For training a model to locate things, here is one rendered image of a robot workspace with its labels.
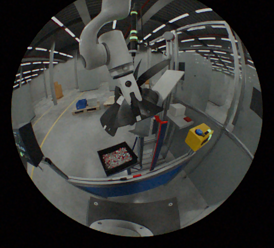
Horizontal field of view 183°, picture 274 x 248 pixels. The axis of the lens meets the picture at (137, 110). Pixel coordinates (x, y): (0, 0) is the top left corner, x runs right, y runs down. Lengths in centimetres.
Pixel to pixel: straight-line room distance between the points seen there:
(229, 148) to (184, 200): 93
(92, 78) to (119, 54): 744
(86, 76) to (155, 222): 792
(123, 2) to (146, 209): 59
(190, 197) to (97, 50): 166
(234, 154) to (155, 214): 83
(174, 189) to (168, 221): 113
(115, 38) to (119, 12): 9
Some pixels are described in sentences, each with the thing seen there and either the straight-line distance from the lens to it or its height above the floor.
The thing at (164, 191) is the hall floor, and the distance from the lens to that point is 139.
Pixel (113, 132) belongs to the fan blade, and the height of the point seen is 93.
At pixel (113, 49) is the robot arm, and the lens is 26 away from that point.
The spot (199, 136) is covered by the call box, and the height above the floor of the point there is 107.
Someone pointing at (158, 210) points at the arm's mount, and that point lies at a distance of 33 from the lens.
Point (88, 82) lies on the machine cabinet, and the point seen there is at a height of 76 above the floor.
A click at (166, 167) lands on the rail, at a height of 86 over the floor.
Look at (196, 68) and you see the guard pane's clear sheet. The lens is 105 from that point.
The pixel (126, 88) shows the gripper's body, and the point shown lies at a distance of 26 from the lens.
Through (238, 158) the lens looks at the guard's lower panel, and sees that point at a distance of 99.
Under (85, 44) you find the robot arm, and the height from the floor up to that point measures 141.
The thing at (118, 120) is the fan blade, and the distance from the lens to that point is 39.
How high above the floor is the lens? 133
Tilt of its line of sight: 26 degrees down
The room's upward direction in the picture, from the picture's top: straight up
